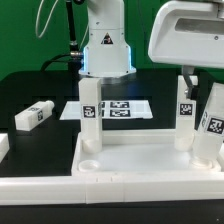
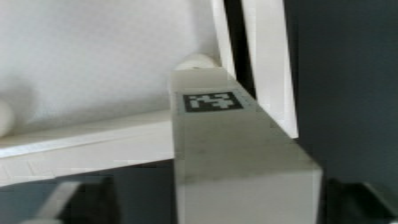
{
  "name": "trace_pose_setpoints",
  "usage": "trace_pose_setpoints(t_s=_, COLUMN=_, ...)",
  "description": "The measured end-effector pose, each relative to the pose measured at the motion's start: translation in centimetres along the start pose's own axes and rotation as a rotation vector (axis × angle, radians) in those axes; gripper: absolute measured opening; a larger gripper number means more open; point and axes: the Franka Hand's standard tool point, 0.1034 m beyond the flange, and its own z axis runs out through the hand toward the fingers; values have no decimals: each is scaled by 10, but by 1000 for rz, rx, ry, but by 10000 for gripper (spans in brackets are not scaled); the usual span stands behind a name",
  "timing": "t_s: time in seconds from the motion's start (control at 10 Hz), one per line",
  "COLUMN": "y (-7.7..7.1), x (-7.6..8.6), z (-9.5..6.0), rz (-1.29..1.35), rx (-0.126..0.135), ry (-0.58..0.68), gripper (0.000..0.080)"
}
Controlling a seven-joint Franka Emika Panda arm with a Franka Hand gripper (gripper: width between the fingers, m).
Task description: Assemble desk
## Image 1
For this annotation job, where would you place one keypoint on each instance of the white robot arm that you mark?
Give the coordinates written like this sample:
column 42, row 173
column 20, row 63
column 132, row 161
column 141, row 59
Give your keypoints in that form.
column 107, row 54

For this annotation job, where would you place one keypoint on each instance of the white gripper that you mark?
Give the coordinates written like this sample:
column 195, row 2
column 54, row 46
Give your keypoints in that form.
column 189, row 33

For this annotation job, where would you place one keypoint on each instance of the fiducial marker sheet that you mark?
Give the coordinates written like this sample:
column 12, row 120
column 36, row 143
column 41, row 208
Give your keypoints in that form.
column 129, row 109

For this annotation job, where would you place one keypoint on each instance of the white left fence piece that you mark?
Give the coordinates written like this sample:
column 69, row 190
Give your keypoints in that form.
column 4, row 145

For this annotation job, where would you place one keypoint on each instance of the black cable post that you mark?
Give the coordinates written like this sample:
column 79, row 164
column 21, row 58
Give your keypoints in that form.
column 75, row 63

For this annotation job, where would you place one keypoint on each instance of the white desk tabletop tray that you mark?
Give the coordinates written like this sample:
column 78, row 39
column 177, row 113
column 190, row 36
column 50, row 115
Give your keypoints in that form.
column 132, row 151

